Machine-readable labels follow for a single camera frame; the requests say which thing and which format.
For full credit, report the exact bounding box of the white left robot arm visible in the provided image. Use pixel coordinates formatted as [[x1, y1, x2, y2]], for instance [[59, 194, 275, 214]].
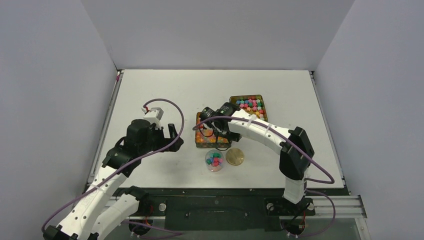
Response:
[[42, 117, 184, 240]]

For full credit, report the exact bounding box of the gold round lid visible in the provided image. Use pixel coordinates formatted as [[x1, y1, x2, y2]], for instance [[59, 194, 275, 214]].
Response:
[[225, 148, 245, 166]]

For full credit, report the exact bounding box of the aluminium rail frame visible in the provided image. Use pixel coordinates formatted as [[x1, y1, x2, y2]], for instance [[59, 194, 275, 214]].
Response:
[[311, 195, 367, 219]]

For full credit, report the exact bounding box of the clear round plastic container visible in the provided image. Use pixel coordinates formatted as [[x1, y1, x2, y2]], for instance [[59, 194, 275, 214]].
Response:
[[204, 149, 225, 172]]

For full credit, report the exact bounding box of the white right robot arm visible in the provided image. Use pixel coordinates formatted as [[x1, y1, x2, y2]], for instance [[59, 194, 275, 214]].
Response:
[[199, 102, 315, 214]]

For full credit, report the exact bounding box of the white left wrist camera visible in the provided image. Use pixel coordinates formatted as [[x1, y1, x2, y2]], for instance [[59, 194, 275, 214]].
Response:
[[142, 107, 164, 130]]

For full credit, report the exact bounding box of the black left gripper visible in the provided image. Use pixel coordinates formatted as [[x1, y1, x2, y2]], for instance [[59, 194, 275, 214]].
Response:
[[139, 123, 183, 156]]

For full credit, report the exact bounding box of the tin of translucent star candies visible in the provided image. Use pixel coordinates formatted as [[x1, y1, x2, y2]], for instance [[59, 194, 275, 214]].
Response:
[[194, 124, 232, 150]]

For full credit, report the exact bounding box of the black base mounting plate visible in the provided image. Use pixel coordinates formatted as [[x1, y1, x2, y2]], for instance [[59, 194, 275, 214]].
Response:
[[133, 188, 348, 232]]

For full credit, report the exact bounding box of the tin of pastel star candies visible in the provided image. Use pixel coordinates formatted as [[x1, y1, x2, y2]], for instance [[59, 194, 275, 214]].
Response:
[[229, 94, 268, 122]]

